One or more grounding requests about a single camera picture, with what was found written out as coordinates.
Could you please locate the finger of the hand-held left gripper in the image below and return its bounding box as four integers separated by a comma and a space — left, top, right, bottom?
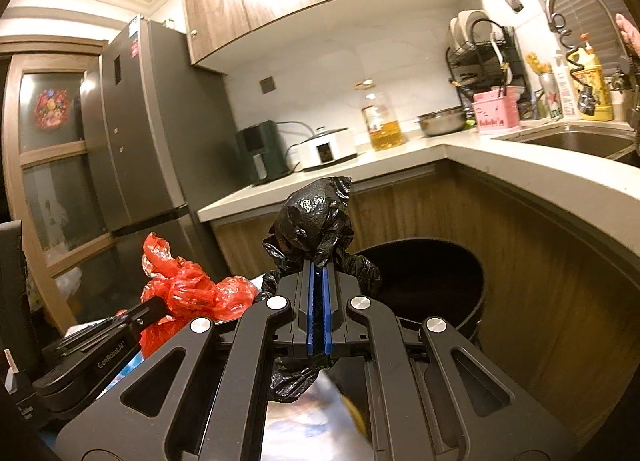
112, 297, 173, 337

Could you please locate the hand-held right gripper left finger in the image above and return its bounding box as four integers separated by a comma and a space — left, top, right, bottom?
55, 261, 321, 461

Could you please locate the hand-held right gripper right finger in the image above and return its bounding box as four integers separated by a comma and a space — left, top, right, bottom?
322, 263, 578, 461

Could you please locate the red crinkled plastic bag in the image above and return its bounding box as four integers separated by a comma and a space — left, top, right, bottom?
139, 232, 258, 357

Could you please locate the black plastic bag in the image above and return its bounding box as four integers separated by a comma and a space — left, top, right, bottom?
261, 175, 383, 404

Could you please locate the black trash bin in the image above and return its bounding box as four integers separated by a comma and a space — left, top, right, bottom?
352, 237, 486, 342

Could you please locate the white electric cooker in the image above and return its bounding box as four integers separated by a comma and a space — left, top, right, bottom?
290, 126, 358, 172

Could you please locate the black air fryer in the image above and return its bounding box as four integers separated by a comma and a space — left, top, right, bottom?
235, 120, 291, 185

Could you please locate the grey refrigerator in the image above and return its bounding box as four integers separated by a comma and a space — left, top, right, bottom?
79, 16, 241, 252

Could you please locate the cooking oil bottle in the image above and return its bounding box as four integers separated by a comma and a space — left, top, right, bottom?
355, 80, 403, 152

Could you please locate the metal bowl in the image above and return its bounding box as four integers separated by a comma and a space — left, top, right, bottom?
416, 106, 468, 137

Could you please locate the colourful door sticker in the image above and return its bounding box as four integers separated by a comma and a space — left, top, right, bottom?
32, 88, 71, 130

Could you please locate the wooden kitchen counter cabinet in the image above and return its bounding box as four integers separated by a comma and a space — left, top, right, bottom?
197, 126, 640, 442

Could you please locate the wooden glass door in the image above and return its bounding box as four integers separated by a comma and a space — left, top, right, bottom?
0, 36, 118, 337

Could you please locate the pink utensil holder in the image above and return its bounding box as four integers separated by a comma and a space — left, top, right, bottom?
472, 86, 521, 134

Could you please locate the black dish rack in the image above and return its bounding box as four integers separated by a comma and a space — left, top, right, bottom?
445, 8, 533, 122

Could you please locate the metal sink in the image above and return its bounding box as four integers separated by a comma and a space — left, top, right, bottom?
492, 124, 640, 167

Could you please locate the green beer can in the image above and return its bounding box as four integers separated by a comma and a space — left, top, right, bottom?
540, 72, 566, 119

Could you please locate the white plastic bottle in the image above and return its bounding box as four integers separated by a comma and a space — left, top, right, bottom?
552, 50, 581, 119

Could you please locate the yellow detergent bottle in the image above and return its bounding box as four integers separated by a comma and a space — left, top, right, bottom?
575, 34, 613, 122

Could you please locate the black power cable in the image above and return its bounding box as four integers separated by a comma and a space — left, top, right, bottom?
276, 120, 318, 162

